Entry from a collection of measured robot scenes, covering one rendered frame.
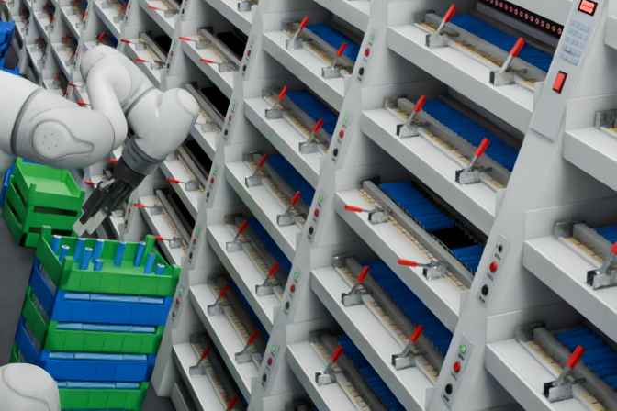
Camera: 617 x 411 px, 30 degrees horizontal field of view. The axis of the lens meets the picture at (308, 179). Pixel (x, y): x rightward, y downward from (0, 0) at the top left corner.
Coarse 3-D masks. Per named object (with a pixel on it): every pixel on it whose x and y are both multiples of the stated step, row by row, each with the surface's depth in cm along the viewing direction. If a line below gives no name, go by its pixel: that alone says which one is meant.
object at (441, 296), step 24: (360, 168) 251; (384, 168) 254; (336, 192) 251; (360, 216) 239; (384, 240) 228; (408, 240) 228; (432, 288) 209; (456, 288) 209; (432, 312) 210; (456, 312) 200
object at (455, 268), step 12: (360, 192) 248; (372, 192) 246; (384, 204) 240; (396, 216) 235; (408, 216) 233; (396, 228) 231; (408, 228) 230; (420, 228) 227; (420, 240) 225; (432, 240) 222; (432, 252) 220; (444, 252) 217; (456, 264) 212; (456, 276) 211; (468, 276) 208; (468, 288) 207
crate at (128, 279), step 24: (48, 240) 284; (72, 240) 289; (48, 264) 277; (72, 264) 269; (120, 264) 294; (144, 264) 299; (72, 288) 271; (96, 288) 274; (120, 288) 277; (144, 288) 281; (168, 288) 284
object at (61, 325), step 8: (32, 296) 286; (40, 312) 281; (56, 328) 275; (64, 328) 275; (72, 328) 276; (80, 328) 277; (88, 328) 278; (96, 328) 279; (104, 328) 280; (112, 328) 281; (120, 328) 283; (128, 328) 284; (136, 328) 285; (144, 328) 286; (152, 328) 287
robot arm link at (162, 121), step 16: (144, 96) 256; (160, 96) 257; (176, 96) 254; (192, 96) 259; (128, 112) 257; (144, 112) 255; (160, 112) 254; (176, 112) 253; (192, 112) 255; (144, 128) 256; (160, 128) 255; (176, 128) 255; (144, 144) 258; (160, 144) 257; (176, 144) 258
